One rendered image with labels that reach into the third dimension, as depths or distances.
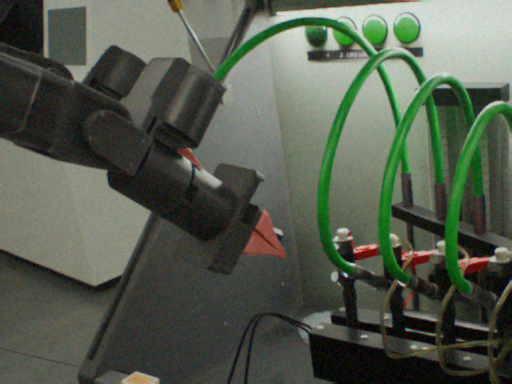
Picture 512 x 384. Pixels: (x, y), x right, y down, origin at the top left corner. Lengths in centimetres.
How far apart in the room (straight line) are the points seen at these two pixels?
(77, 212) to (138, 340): 266
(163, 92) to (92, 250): 332
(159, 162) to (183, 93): 6
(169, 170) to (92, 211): 328
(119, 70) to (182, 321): 48
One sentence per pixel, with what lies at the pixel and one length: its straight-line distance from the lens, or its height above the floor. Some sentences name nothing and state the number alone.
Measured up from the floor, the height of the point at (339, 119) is 132.
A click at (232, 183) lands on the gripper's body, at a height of 132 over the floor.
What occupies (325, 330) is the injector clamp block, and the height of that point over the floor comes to 98.
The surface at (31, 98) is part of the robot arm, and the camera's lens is 59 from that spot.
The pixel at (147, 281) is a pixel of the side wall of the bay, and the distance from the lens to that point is 124.
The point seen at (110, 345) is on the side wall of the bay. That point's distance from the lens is 122.
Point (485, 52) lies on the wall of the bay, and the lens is 124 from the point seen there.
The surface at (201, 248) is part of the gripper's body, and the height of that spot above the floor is 127.
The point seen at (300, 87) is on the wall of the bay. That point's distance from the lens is 142.
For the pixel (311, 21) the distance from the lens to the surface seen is 111.
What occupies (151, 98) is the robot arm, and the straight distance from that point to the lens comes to 66.
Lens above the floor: 151
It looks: 20 degrees down
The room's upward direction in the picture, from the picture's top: 7 degrees counter-clockwise
